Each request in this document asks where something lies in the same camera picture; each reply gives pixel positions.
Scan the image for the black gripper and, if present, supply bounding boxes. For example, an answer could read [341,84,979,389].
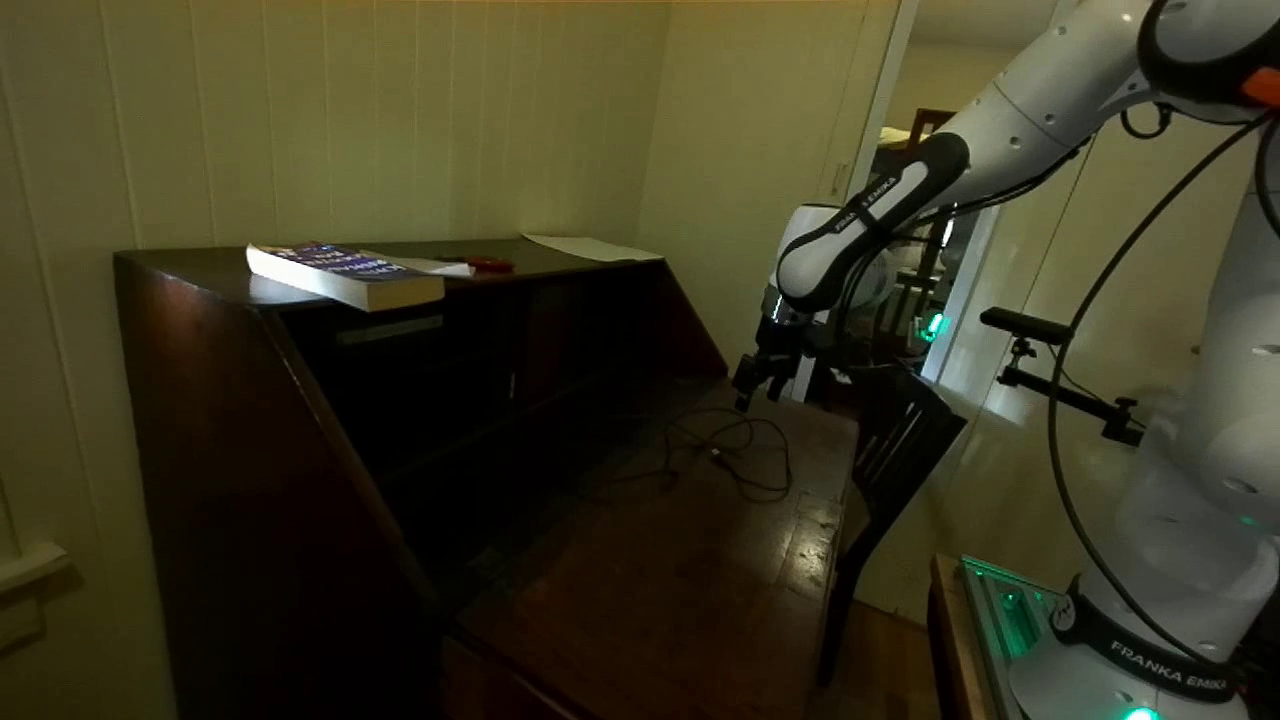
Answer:
[730,310,826,414]

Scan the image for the dark wooden chair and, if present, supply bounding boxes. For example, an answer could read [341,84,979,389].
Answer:
[811,363,972,693]

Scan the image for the white paper sheet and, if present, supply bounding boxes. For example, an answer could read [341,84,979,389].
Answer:
[516,230,667,267]

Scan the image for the dark wooden secretary desk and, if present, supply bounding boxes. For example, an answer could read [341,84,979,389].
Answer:
[114,235,869,720]

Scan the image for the white pen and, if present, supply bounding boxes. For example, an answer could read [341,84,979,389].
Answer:
[385,251,481,281]

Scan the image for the thick paperback book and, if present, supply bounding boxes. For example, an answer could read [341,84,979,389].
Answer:
[239,242,453,318]

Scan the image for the black camera on mount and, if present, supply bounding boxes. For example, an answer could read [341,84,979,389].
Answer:
[978,303,1153,452]

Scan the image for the orange cable clip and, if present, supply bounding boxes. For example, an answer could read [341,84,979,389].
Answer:
[1237,66,1280,113]

